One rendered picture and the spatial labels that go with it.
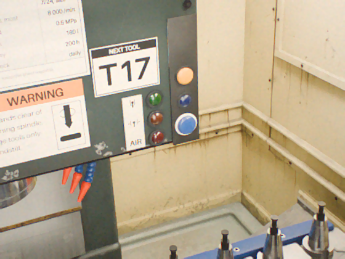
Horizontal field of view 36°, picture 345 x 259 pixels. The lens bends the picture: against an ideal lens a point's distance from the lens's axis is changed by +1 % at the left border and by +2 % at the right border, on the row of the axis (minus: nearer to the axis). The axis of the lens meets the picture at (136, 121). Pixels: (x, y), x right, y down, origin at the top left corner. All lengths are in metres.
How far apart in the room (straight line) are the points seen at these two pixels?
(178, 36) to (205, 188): 1.57
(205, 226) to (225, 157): 0.30
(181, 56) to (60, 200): 0.89
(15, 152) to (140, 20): 0.25
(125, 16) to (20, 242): 1.03
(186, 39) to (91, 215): 1.01
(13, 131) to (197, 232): 1.61
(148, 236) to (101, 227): 0.53
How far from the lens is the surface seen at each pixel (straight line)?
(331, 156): 1.78
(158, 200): 2.20
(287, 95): 1.90
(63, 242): 1.67
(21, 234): 1.62
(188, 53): 0.77
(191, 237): 2.25
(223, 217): 2.34
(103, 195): 1.66
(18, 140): 0.75
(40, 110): 0.73
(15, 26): 0.69
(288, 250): 1.22
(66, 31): 0.70
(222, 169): 2.27
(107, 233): 1.74
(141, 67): 0.75
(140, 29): 0.74
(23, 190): 0.95
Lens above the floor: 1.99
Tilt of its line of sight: 26 degrees down
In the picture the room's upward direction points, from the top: 5 degrees counter-clockwise
